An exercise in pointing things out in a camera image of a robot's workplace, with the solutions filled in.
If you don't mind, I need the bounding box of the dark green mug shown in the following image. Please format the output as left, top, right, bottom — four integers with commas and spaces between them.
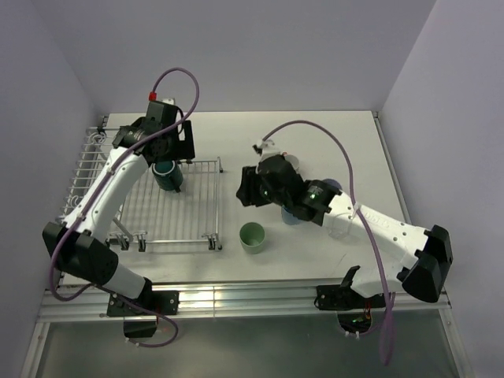
152, 161, 183, 193

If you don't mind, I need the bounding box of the blue cup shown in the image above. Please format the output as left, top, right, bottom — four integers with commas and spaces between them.
281, 206, 302, 225

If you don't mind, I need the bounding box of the light green cup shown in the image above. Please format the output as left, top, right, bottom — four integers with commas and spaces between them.
239, 222, 265, 254

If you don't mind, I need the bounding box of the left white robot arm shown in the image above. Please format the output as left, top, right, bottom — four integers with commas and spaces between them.
43, 101, 195, 314

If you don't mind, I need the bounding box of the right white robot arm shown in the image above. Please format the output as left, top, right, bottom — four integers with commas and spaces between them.
236, 155, 453, 307

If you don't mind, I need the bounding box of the pink mug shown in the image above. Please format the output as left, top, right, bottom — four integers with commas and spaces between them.
282, 152, 300, 172

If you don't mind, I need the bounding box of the lilac cup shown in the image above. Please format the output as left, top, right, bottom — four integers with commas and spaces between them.
324, 179, 342, 190

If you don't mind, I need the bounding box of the clear glass tumbler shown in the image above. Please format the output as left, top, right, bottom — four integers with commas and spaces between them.
328, 228, 348, 240

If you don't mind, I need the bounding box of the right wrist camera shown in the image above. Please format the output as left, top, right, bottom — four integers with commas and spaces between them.
253, 139, 282, 161

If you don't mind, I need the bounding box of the white wire dish rack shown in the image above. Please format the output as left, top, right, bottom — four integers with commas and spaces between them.
59, 113, 223, 254

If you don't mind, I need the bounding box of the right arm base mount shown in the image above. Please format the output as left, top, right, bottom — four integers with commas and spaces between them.
313, 283, 386, 311

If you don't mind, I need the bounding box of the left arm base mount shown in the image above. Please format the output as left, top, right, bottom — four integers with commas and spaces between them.
106, 291, 179, 340

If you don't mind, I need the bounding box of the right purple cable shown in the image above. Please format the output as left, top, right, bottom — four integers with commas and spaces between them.
261, 120, 396, 366

